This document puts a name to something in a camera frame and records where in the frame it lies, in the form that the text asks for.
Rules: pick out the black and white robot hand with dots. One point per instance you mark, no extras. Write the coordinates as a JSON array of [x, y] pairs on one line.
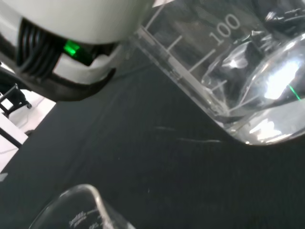
[[71, 16]]

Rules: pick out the small clear glass beaker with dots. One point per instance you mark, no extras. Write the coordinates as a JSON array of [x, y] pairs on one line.
[[93, 212]]

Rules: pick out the black wheeled stand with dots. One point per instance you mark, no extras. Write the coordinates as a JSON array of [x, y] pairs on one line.
[[14, 97]]

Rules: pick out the pale board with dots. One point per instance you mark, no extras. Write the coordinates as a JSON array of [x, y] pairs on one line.
[[9, 133]]

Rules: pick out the black bench cloth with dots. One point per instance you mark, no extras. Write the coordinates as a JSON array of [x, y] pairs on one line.
[[147, 167]]

